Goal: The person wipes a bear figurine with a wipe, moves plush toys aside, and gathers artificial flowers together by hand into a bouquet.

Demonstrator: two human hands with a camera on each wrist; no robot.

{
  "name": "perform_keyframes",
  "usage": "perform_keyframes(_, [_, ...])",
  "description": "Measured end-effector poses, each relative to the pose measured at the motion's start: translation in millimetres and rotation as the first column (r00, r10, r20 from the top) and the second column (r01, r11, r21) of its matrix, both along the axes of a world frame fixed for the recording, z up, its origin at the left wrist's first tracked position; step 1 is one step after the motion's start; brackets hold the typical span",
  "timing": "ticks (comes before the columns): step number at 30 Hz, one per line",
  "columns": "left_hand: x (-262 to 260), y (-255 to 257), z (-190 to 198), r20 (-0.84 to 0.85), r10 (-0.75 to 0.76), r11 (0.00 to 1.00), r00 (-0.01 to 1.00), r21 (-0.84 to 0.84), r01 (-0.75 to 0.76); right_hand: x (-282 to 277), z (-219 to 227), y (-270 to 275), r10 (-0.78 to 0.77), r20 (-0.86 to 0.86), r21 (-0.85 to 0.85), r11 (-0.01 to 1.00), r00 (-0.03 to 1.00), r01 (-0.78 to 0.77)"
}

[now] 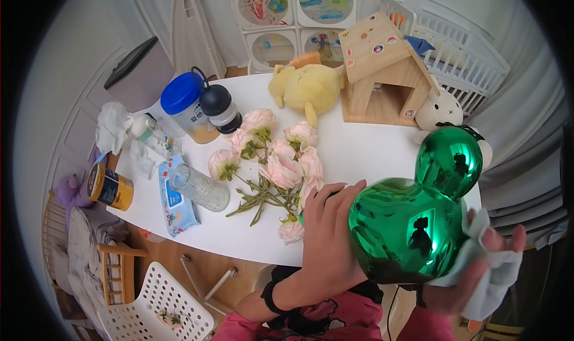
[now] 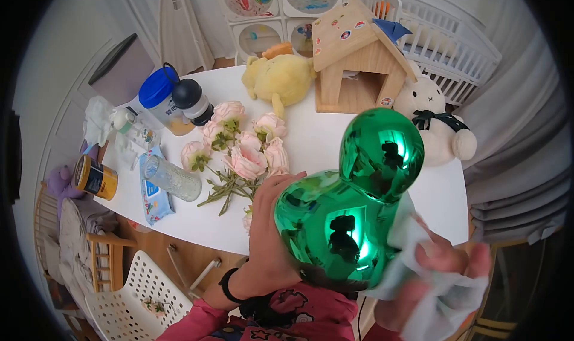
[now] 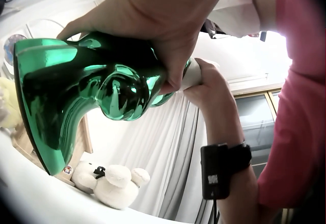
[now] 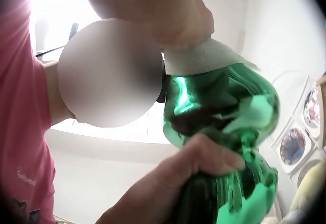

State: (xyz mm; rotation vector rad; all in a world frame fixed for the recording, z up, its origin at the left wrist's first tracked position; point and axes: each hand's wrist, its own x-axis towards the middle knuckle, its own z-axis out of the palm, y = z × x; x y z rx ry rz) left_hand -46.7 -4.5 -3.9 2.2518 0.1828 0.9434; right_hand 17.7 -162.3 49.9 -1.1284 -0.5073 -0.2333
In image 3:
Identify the black wrist band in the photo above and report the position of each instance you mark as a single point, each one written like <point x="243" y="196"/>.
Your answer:
<point x="216" y="170"/>

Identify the person's left thumb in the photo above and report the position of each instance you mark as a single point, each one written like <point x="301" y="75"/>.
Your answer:
<point x="179" y="66"/>

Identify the yellow plush toy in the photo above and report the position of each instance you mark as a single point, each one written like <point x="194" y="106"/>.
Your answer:
<point x="9" y="101"/>

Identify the white plush bear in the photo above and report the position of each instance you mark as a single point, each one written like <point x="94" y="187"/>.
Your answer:
<point x="112" y="183"/>

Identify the white curtain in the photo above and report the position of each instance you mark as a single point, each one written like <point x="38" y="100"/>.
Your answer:
<point x="163" y="157"/>

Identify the person's left fingers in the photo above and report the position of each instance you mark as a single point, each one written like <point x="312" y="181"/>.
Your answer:
<point x="72" y="30"/>

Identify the wooden framed window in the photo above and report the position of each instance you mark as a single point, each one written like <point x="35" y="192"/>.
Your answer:
<point x="257" y="122"/>

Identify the white cloth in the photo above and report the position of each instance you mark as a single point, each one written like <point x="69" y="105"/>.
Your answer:
<point x="193" y="75"/>

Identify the wooden frame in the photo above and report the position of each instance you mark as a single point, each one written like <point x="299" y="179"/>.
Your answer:
<point x="81" y="142"/>

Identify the person's left hand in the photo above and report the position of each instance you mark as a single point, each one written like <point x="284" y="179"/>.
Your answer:
<point x="158" y="12"/>

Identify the colourful glass globe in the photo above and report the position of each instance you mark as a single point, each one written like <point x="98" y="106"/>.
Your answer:
<point x="11" y="48"/>

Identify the person's right thumb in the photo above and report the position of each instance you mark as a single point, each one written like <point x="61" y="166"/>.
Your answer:
<point x="194" y="90"/>

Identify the person's right hand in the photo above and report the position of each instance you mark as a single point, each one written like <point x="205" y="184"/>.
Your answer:
<point x="214" y="96"/>

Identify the person's right fingers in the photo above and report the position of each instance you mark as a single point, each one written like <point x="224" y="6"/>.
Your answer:
<point x="210" y="72"/>

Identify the shiny green figurine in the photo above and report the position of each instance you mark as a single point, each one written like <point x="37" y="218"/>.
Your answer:
<point x="76" y="86"/>

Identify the person's body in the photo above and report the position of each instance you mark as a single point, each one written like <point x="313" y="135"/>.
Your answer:
<point x="300" y="107"/>

